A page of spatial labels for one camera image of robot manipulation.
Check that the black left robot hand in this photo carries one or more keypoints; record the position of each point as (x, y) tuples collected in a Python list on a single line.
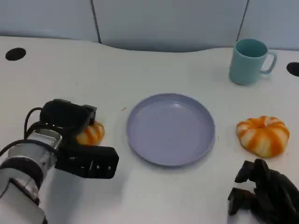
[(63, 114)]

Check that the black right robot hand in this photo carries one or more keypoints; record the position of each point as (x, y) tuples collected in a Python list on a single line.
[(273, 198)]

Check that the orange white toy bread roll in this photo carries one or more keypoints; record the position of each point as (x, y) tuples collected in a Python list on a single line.
[(92, 134), (262, 136)]

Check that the black table grommet hole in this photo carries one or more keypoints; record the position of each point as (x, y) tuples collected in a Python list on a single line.
[(15, 54), (293, 68)]

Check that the lilac plate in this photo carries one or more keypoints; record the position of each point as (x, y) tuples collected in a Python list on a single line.
[(170, 130)]

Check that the pale green mug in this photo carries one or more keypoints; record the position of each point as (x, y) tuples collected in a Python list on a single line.
[(245, 66)]

